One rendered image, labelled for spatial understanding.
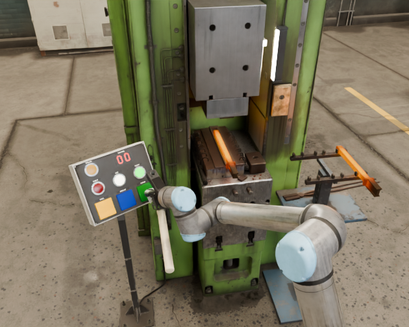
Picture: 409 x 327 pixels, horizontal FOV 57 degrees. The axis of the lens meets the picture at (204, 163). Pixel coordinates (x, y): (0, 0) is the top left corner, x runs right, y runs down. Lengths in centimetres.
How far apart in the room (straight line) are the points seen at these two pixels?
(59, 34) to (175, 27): 544
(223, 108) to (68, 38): 554
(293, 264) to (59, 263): 218
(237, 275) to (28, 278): 143
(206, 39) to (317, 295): 108
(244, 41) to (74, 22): 555
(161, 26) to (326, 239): 115
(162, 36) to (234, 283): 156
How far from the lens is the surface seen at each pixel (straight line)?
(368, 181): 191
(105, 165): 170
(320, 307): 109
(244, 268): 252
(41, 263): 300
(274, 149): 215
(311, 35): 196
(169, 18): 174
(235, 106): 178
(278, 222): 124
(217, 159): 199
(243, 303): 257
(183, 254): 252
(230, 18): 164
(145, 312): 254
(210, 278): 243
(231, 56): 169
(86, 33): 707
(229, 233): 217
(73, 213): 333
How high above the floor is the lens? 208
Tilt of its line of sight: 34 degrees down
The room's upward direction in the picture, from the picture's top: straight up
